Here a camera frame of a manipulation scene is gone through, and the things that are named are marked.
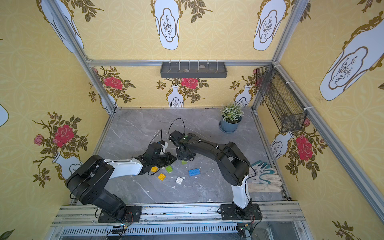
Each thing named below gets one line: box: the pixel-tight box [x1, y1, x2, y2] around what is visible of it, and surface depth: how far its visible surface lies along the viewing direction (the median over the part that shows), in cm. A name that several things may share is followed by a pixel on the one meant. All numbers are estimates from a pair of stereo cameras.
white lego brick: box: [175, 176, 184, 184], surface depth 85 cm
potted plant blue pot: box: [219, 100, 245, 133], surface depth 97 cm
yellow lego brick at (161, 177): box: [158, 173, 167, 182], surface depth 87 cm
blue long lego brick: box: [188, 167, 201, 177], surface depth 89 cm
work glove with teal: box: [248, 160, 283, 193], surface depth 84 cm
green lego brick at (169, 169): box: [166, 165, 173, 174], surface depth 89 cm
